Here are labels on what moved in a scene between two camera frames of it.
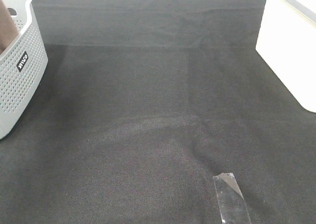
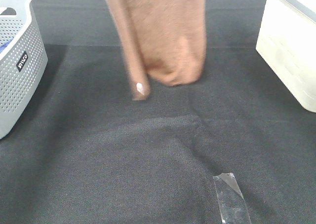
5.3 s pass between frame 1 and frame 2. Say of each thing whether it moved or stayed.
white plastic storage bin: stayed
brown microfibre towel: moved
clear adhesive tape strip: stayed
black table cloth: stayed
